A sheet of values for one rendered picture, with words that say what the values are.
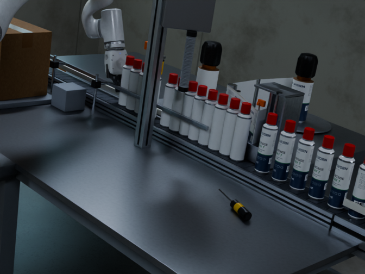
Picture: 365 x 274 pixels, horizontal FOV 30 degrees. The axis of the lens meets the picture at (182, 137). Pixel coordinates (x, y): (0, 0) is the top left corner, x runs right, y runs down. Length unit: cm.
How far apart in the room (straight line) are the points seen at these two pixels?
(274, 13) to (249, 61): 43
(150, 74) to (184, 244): 76
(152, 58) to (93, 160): 41
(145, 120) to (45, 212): 103
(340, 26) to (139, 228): 336
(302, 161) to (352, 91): 286
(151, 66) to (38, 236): 106
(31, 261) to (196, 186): 94
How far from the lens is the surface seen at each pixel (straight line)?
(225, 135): 237
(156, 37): 237
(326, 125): 296
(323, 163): 214
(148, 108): 244
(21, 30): 280
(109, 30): 278
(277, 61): 528
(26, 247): 300
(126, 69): 273
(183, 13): 233
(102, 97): 287
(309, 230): 209
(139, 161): 236
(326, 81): 510
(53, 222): 323
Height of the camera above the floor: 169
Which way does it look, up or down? 19 degrees down
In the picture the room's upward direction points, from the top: 9 degrees clockwise
